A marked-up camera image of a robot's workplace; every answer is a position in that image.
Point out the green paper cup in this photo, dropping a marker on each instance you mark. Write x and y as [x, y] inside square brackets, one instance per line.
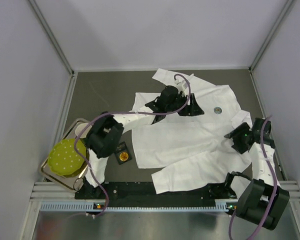
[82, 130]

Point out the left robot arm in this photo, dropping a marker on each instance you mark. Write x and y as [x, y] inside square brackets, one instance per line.
[108, 128]

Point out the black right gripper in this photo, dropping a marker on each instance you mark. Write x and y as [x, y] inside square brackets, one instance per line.
[236, 136]

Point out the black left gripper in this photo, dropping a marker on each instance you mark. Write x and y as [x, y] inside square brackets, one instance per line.
[187, 104]

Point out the blue round brooch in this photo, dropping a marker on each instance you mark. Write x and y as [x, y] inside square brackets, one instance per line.
[217, 110]

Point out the white button-up shirt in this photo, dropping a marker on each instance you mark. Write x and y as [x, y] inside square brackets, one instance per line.
[190, 152]

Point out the green polka dot plate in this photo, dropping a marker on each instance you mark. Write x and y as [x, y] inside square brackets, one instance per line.
[63, 160]

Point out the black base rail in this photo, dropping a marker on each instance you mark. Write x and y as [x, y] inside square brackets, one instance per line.
[143, 194]

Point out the small black box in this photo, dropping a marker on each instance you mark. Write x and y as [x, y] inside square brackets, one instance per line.
[122, 147]

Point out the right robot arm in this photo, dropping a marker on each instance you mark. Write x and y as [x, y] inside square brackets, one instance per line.
[263, 201]

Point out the yellow sunflower brooch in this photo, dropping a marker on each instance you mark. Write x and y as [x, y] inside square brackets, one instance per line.
[124, 156]

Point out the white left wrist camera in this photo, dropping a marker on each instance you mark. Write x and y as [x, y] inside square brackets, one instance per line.
[181, 85]

